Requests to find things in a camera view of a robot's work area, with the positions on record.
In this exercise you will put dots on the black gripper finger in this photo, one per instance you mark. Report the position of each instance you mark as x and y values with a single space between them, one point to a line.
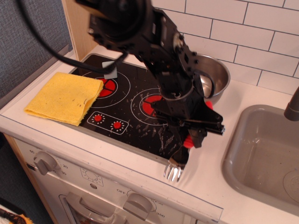
197 135
181 154

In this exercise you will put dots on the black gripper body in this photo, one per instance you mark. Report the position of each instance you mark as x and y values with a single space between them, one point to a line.
186 113

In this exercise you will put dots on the red handled metal fork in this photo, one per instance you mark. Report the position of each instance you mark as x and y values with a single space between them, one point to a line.
173 171

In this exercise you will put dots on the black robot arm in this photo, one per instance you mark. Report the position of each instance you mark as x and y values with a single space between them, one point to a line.
136 27

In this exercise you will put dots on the black toy stove top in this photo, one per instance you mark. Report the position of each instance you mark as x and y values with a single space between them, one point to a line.
122 115

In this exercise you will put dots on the stainless steel pot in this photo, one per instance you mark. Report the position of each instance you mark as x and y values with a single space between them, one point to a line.
214 76

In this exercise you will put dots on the grey sink basin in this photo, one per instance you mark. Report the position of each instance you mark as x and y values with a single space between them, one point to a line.
262 158

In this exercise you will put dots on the right grey oven knob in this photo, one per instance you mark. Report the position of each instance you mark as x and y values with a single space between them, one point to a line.
138 206

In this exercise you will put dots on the grey oven knob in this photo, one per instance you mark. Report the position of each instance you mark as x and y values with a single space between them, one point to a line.
44 162
138 206

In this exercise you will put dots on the grey toy cube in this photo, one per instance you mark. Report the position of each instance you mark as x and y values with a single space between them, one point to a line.
111 75

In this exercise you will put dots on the grey faucet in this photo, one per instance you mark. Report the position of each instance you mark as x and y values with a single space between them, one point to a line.
292 109

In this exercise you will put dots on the yellow folded cloth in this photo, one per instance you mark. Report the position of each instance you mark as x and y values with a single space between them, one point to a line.
65 98

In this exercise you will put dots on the left grey oven knob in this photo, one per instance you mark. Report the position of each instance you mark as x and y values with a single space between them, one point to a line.
44 162

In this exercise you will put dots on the orange cloth at corner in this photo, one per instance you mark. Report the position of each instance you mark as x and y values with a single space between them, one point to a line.
7 217

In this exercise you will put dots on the grey oven door handle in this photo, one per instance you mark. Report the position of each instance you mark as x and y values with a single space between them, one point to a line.
92 210

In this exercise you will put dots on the wooden side post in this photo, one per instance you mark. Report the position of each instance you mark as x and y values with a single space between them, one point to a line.
78 23

